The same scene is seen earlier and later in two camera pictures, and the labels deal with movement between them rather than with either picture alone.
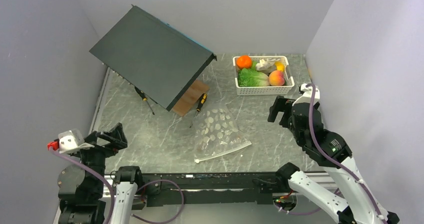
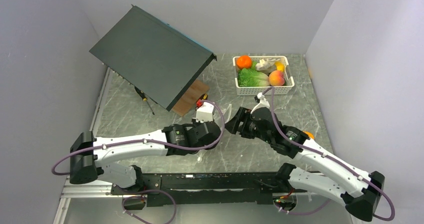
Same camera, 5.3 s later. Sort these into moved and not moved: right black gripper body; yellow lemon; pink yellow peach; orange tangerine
Moved: right black gripper body
Not moved: orange tangerine; yellow lemon; pink yellow peach
